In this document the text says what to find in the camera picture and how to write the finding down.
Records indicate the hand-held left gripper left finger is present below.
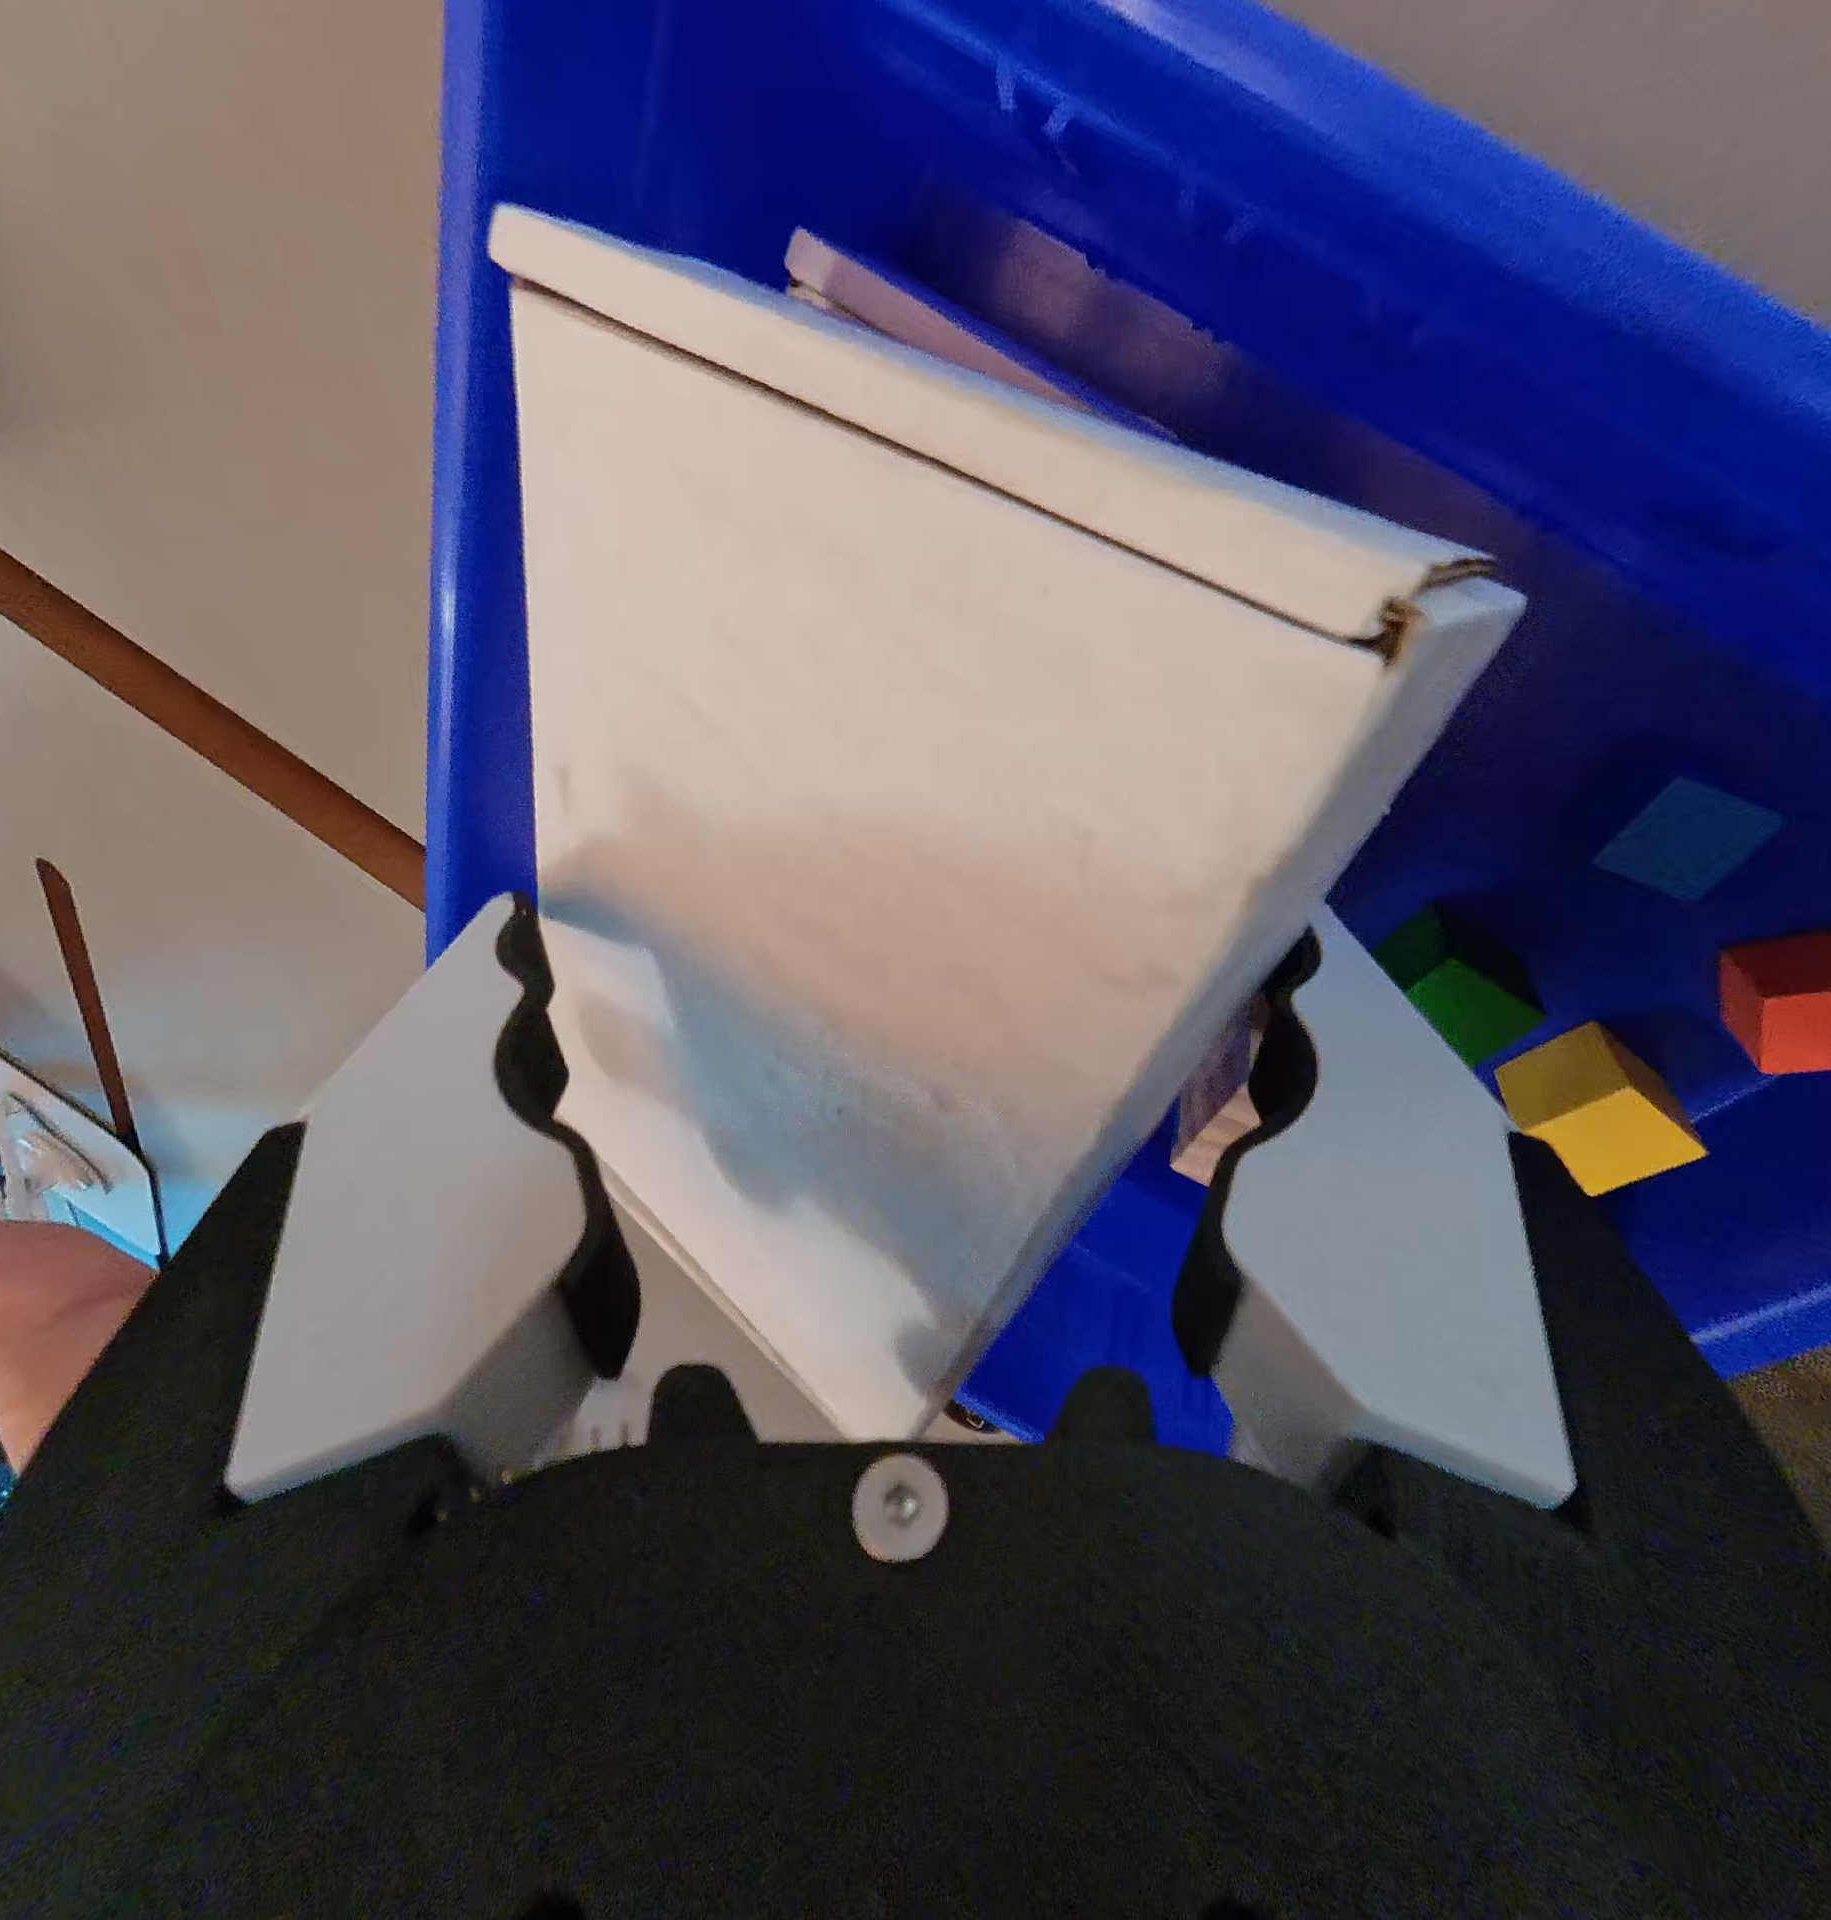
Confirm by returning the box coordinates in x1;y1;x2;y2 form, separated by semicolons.
224;892;644;1507

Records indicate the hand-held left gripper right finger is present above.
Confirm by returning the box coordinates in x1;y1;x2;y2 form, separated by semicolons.
1173;899;1580;1513

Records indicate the yellow wooden block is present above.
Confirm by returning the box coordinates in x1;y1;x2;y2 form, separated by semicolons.
1493;1023;1712;1199

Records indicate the green wooden cube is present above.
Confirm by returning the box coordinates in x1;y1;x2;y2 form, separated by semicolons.
1373;902;1549;1072

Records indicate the red wooden block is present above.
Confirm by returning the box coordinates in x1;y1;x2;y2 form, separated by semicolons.
1718;931;1831;1081

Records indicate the blue wooden cube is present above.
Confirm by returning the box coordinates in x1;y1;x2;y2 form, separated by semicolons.
1591;775;1787;906

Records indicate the white cardboard mailer box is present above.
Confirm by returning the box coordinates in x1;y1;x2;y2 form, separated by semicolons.
486;202;1530;1443
783;224;1206;453

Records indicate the blue plastic bin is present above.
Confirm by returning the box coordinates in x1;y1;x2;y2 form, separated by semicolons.
425;0;1831;1459

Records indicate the person's left hand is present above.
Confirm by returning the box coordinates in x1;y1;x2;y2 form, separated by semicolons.
0;1219;163;1475

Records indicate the white document stand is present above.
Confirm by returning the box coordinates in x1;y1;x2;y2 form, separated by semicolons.
0;1027;169;1269

